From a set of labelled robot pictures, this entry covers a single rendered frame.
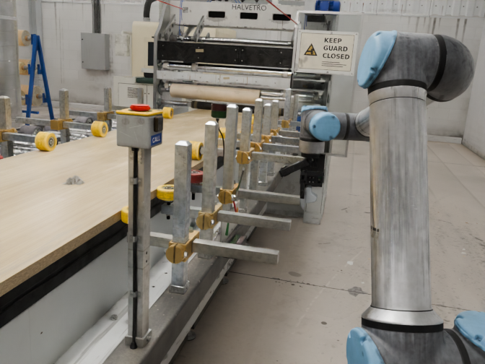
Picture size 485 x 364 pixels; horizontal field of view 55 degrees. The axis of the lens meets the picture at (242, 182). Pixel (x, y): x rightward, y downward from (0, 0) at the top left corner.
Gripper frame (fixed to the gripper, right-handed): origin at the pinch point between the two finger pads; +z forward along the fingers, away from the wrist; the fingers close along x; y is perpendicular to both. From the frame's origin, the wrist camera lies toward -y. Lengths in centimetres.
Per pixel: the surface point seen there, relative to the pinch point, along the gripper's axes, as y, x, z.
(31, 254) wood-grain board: -48, -86, -8
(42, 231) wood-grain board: -55, -74, -8
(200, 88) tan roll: -116, 226, -30
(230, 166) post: -26.0, -6.1, -13.7
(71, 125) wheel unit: -129, 52, -15
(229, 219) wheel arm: -20.2, -26.7, -0.7
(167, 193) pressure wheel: -41, -29, -8
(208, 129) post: -27, -31, -30
